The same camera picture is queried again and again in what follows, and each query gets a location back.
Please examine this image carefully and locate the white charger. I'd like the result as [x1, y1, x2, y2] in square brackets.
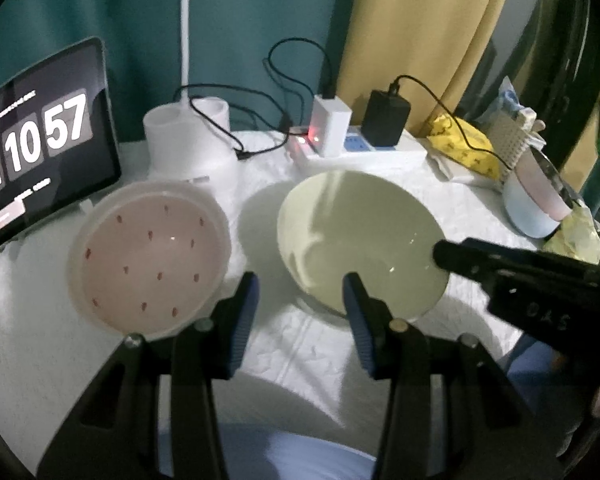
[310, 94, 353, 157]

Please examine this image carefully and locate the yellow wipes pack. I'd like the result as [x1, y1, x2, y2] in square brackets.
[426, 114, 503, 181]

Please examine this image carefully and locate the pink steel-lined bowl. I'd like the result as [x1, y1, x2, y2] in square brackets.
[515, 147, 588, 222]

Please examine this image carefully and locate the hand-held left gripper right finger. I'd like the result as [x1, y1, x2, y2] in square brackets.
[342, 272, 563, 480]

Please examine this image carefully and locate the black lamp cable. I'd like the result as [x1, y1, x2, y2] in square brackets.
[174, 84, 293, 162]

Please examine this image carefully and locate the blue snack packet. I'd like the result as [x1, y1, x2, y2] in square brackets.
[482, 76, 523, 126]

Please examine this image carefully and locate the yellow curtain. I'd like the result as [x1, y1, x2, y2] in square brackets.
[332, 0, 518, 136]

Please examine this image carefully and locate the teal curtain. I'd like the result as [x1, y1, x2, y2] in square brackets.
[0, 0, 351, 146]

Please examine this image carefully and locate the yellow tissue pack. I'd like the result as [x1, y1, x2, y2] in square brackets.
[545, 205, 600, 263]

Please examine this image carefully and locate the cream bowl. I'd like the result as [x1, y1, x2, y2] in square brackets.
[276, 170, 451, 323]

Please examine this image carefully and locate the large blue bowl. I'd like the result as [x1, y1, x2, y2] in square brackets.
[160, 422, 378, 480]

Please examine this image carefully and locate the black charger cable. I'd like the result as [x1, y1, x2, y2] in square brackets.
[265, 37, 337, 126]
[387, 75, 511, 168]

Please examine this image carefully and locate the black charger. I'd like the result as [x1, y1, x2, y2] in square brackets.
[363, 89, 412, 147]

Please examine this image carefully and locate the pink strawberry-print bowl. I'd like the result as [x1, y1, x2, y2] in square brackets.
[67, 178, 231, 343]

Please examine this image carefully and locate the white desk lamp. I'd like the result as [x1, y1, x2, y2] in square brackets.
[143, 0, 239, 198]

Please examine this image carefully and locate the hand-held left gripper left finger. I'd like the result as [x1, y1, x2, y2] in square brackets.
[36, 271, 260, 480]

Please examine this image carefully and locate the black tablet showing clock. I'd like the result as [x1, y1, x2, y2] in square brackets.
[0, 36, 122, 255]

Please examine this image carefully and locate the white power strip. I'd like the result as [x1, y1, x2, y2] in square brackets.
[287, 127, 428, 177]

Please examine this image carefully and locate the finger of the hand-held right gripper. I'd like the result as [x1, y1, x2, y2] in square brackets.
[431, 237, 511, 287]

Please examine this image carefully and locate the light blue bowl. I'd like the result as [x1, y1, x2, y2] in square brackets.
[502, 172, 561, 239]

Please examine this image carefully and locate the white textured tablecloth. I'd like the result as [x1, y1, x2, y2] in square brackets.
[0, 127, 531, 480]

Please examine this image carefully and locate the white perforated basket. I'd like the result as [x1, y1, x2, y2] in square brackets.
[492, 110, 538, 168]

